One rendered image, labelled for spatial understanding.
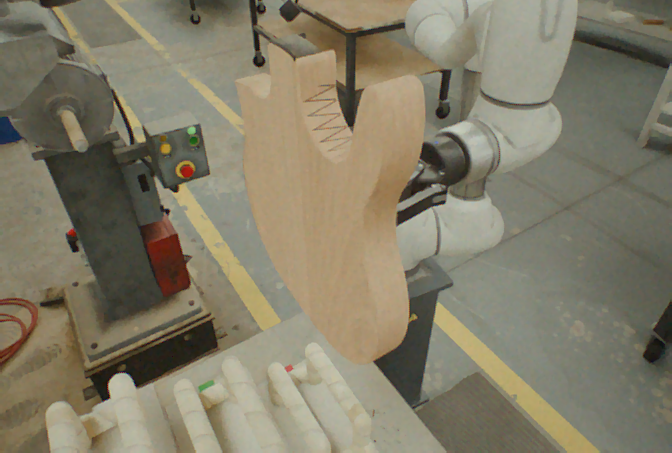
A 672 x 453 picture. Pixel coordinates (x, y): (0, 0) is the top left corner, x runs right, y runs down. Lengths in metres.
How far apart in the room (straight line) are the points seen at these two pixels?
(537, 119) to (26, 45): 0.94
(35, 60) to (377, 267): 0.86
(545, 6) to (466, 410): 1.74
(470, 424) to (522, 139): 1.55
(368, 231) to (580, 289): 2.36
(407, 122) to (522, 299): 2.27
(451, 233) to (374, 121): 1.12
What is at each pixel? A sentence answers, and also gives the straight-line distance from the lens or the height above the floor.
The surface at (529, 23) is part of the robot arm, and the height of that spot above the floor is 1.65.
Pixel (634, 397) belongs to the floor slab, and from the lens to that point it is 2.46.
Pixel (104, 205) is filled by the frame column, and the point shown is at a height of 0.82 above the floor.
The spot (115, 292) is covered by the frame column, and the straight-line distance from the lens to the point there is 2.09.
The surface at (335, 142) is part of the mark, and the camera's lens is 0.48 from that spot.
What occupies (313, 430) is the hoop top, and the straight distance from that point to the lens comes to 0.88.
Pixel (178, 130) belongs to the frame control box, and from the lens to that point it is 1.58.
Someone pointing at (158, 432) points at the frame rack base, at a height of 1.10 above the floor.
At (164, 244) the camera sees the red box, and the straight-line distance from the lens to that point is 1.98.
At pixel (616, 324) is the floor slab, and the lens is 2.69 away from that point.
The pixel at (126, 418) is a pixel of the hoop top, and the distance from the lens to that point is 0.77.
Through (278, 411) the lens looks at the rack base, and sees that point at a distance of 1.03.
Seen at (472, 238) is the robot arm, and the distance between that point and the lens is 1.49.
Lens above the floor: 1.84
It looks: 37 degrees down
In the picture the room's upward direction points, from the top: straight up
